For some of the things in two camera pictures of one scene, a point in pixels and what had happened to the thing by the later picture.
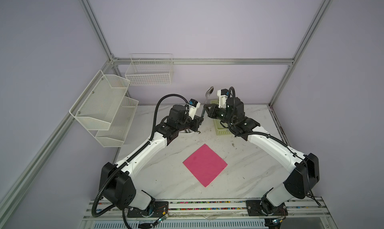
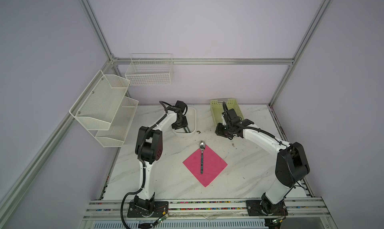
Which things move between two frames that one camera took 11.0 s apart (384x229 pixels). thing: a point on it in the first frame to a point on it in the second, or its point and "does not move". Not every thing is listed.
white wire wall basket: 154,69 does not move
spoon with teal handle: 208,92 to 202,146
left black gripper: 196,123 to 184,124
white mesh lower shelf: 115,136 does not move
